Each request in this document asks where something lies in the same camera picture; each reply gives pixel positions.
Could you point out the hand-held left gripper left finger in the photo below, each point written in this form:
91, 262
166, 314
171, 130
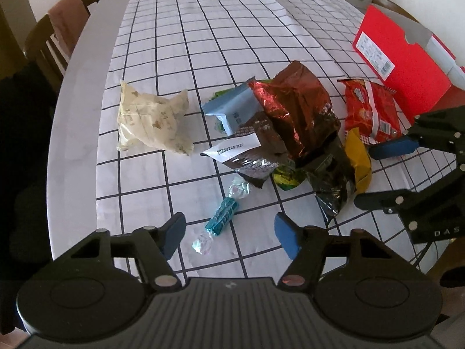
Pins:
173, 234

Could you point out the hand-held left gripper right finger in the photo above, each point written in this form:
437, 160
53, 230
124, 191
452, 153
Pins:
287, 236

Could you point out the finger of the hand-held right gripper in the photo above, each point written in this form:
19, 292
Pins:
381, 200
392, 149

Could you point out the yellow snack packet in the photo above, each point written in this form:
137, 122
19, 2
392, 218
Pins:
359, 163

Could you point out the red snack bag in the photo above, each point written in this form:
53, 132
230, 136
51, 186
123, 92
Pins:
367, 112

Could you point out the black snack bag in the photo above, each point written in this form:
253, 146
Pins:
332, 181

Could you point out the brown packet with white label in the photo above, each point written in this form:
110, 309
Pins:
250, 163

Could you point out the red cardboard box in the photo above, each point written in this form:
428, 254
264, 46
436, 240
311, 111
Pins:
399, 51

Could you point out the metallic red-brown snack bag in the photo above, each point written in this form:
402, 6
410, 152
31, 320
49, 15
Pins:
294, 105

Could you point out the teal wrapped candy roll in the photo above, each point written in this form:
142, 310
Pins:
221, 217

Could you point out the green-yellow small snack packet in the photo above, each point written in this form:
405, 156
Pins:
287, 179

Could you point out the cream patterned snack packet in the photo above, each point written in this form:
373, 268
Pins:
149, 120

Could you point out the light blue snack packet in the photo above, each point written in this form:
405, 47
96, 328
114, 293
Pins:
232, 105

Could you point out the wooden chair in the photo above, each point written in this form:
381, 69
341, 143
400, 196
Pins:
40, 47
392, 5

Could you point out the pink cloth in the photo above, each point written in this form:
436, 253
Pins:
67, 21

